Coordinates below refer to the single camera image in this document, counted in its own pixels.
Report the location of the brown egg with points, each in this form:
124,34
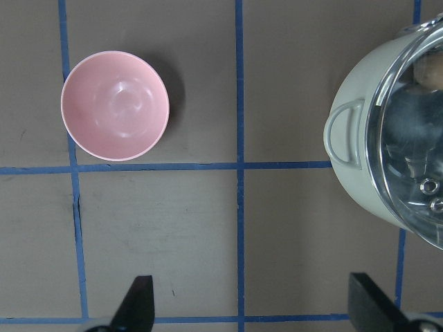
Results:
427,71

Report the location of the glass pot lid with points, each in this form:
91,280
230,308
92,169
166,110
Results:
404,145

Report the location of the pink bowl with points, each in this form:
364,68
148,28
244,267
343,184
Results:
115,106

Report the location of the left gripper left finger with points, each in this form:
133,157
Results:
136,311

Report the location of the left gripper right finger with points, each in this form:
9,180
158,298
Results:
370,309

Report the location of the brown paper table mat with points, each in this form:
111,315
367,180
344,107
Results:
236,212

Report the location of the pale green cooking pot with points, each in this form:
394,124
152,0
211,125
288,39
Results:
345,137

